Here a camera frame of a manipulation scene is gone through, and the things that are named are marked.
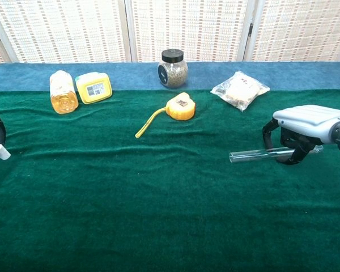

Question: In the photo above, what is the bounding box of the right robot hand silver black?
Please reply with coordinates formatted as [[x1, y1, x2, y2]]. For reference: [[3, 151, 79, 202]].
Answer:
[[262, 104, 340, 166]]

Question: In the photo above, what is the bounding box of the small white cap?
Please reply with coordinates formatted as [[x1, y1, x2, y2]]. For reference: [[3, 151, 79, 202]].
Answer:
[[0, 143, 11, 161]]

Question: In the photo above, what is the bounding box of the clear glass test tube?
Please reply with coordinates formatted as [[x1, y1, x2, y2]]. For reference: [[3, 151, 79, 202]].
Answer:
[[228, 144, 324, 164]]

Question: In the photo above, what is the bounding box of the blue table cover cloth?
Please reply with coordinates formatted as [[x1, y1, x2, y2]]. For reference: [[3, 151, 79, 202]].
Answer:
[[0, 61, 340, 93]]

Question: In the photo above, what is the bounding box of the amber tea drink bottle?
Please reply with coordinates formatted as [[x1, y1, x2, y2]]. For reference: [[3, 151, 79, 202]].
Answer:
[[49, 70, 79, 115]]

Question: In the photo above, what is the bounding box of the clear plastic bag of snacks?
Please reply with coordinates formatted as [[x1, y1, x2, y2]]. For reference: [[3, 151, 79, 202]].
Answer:
[[210, 70, 271, 112]]

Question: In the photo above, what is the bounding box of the yellow box with green-white lid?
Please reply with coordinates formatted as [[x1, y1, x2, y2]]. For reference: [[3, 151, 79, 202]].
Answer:
[[75, 71, 113, 105]]

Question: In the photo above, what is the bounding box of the glass jar with black lid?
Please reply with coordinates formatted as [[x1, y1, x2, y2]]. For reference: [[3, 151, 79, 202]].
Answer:
[[157, 48, 189, 89]]

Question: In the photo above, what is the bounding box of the dark green velvet cloth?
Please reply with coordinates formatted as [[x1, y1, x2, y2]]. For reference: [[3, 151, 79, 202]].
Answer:
[[0, 89, 340, 272]]

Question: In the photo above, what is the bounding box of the yellow tape measure with strap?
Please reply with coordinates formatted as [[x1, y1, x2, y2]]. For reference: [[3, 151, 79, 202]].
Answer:
[[134, 92, 197, 139]]

